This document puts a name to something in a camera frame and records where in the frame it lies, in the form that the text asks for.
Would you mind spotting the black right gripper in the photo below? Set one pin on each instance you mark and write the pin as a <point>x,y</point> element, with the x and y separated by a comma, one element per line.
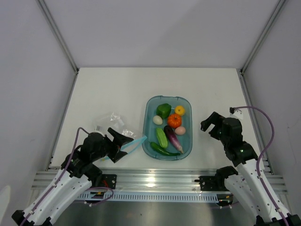
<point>215,119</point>

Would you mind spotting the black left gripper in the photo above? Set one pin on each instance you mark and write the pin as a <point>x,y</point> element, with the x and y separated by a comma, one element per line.
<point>118,141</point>

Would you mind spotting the clear zip top bag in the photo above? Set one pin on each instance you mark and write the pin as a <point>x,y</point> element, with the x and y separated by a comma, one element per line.
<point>116,122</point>

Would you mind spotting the dark green chili pepper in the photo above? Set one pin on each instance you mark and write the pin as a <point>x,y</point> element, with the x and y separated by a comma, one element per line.
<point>157,148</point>

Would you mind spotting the light green cucumber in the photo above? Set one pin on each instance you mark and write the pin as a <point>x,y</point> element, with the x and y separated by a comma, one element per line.
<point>161,137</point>

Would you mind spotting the purple eggplant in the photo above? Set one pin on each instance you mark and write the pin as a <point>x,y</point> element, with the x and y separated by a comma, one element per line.
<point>171,136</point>

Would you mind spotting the white egg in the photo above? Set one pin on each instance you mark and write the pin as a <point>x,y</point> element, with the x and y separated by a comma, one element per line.
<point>157,120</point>

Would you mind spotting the green bell pepper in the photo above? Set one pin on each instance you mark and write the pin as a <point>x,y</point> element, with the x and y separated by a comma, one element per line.
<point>163,110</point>

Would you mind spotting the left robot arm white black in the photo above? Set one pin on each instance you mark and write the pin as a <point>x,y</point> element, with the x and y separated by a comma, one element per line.
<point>76,175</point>

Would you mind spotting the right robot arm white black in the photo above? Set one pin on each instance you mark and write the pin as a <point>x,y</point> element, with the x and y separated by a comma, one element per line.
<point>245,179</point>

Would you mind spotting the pink egg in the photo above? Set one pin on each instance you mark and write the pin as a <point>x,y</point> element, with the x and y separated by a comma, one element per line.
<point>180,130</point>

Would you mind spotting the yellow small pumpkin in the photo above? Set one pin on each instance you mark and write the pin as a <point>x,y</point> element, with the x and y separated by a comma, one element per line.
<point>180,110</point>

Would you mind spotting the teal plastic tray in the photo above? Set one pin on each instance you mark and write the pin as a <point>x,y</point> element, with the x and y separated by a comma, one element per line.
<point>149,128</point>

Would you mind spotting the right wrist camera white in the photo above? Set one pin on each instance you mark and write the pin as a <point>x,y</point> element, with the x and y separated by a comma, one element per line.
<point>236,113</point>

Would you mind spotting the aluminium mounting rail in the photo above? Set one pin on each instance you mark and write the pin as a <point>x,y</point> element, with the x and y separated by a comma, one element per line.
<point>155,180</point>

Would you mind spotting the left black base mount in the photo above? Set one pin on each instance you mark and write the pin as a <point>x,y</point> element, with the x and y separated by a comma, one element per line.
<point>109,180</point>

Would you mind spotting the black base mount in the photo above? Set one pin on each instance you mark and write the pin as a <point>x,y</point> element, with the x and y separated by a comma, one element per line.
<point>209,183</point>
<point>109,180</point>

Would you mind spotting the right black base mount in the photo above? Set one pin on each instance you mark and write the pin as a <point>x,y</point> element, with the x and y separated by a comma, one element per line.
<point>209,183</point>

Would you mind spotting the white slotted cable duct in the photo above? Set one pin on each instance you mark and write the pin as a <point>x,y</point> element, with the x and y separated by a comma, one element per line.
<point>155,197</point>

